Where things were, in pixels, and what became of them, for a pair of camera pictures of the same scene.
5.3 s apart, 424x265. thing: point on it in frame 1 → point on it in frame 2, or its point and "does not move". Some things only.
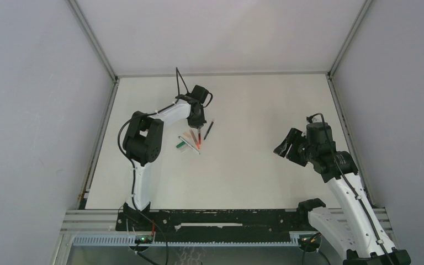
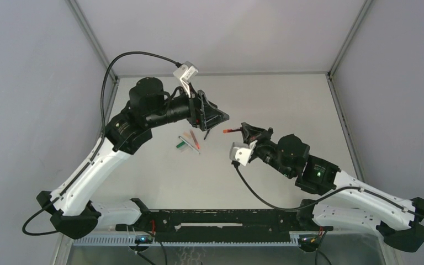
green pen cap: x=180 y=144 does not move
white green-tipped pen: x=188 y=144 does not move
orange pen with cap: x=195 y=141 does not move
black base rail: x=175 y=223 does not move
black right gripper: x=294 y=137 → x=259 y=134
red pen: x=199 y=138 → x=226 y=131
